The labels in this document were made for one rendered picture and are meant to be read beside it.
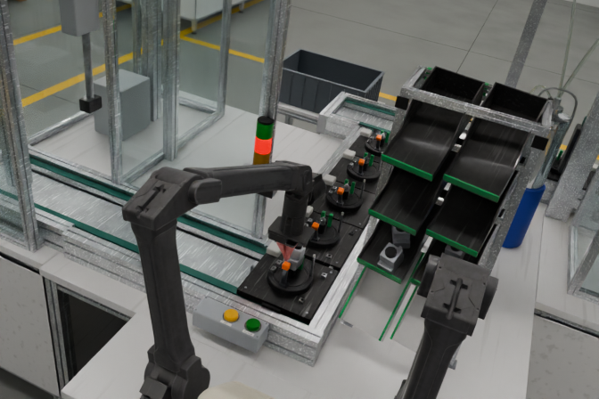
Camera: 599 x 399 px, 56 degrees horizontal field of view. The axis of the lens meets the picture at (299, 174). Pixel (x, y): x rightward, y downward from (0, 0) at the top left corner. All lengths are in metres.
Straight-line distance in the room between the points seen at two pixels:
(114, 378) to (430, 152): 1.01
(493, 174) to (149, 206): 0.79
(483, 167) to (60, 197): 1.47
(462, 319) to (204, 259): 1.19
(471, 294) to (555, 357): 1.48
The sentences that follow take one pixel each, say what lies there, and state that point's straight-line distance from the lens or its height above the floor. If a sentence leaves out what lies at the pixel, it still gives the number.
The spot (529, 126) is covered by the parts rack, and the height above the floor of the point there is 1.65.
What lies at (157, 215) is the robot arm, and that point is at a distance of 0.93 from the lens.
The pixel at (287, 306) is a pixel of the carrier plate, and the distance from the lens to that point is 1.69.
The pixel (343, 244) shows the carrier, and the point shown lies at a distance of 1.95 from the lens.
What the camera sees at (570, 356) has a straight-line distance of 2.34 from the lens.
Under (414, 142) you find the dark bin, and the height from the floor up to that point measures 1.55.
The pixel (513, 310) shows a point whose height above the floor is 0.86.
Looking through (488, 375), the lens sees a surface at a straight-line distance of 1.86.
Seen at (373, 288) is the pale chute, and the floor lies 1.07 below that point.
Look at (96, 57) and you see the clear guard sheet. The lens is 2.82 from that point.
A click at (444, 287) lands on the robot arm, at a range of 0.88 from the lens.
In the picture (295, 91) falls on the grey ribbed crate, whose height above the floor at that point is 0.72.
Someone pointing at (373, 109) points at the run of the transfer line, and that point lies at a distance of 2.99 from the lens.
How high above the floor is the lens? 2.17
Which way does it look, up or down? 32 degrees down
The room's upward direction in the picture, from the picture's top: 9 degrees clockwise
